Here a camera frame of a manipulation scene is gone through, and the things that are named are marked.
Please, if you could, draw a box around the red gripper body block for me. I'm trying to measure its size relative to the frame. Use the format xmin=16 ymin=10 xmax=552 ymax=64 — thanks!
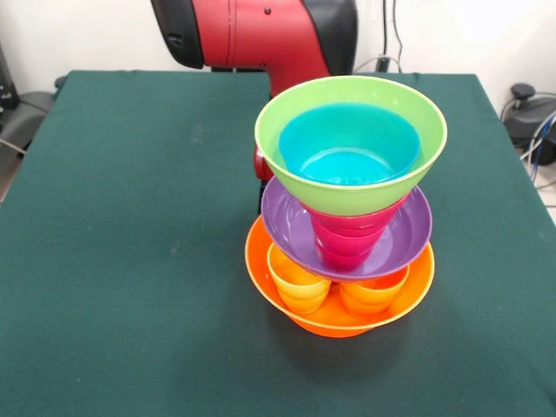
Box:
xmin=253 ymin=146 xmax=275 ymax=182

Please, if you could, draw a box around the purple bowl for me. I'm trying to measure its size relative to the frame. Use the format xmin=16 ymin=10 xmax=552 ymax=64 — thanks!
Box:
xmin=261 ymin=177 xmax=434 ymax=283

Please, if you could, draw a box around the light blue bowl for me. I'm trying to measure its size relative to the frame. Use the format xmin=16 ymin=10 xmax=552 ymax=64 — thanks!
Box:
xmin=278 ymin=103 xmax=421 ymax=186

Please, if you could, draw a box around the large orange bowl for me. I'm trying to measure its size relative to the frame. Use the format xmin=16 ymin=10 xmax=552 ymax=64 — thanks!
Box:
xmin=244 ymin=215 xmax=436 ymax=339

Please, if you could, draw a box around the light green bowl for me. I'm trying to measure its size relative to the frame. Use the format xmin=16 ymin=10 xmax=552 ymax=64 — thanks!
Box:
xmin=254 ymin=75 xmax=448 ymax=217

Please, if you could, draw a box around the red-pink bowl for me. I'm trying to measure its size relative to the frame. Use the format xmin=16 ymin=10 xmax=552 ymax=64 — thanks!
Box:
xmin=306 ymin=193 xmax=412 ymax=235

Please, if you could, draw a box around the red-pink cup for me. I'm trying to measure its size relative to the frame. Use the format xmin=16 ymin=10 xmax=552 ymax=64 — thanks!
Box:
xmin=312 ymin=216 xmax=387 ymax=271

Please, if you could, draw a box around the yellow cup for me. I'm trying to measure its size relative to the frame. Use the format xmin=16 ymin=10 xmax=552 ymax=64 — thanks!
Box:
xmin=267 ymin=242 xmax=334 ymax=314

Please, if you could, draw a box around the orange cup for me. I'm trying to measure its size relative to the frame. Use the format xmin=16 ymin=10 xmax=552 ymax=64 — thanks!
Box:
xmin=338 ymin=263 xmax=411 ymax=321

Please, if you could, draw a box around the dark green tablecloth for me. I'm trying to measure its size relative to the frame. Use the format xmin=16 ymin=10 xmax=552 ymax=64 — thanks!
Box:
xmin=0 ymin=69 xmax=556 ymax=417

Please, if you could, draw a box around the black metal stand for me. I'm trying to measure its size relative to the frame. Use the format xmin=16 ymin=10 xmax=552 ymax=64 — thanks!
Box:
xmin=0 ymin=43 xmax=21 ymax=109

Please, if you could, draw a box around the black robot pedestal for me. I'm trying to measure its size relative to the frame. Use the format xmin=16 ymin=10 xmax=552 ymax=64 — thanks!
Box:
xmin=208 ymin=56 xmax=355 ymax=76

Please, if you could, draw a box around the tangle of cables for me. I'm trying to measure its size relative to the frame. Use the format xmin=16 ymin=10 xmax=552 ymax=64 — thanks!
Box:
xmin=519 ymin=110 xmax=556 ymax=190

